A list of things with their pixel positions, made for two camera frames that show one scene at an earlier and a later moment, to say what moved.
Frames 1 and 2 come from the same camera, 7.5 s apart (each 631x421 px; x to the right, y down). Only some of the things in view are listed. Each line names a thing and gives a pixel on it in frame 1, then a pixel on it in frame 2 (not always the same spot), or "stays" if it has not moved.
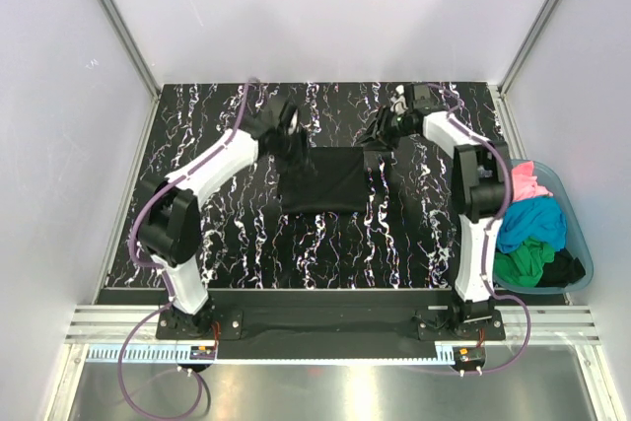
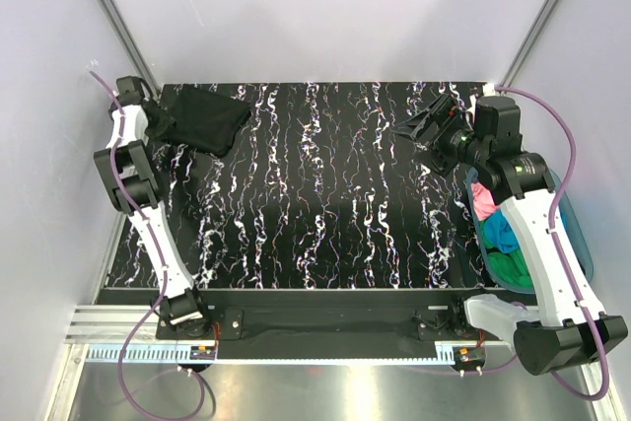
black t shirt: [334, 182] → [206, 121]
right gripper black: [383, 124] → [435, 124]
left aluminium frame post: [116, 20] stays
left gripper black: [294, 143] → [161, 120]
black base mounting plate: [330, 324] stays
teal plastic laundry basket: [578, 239] stays
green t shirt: [525, 264] stays
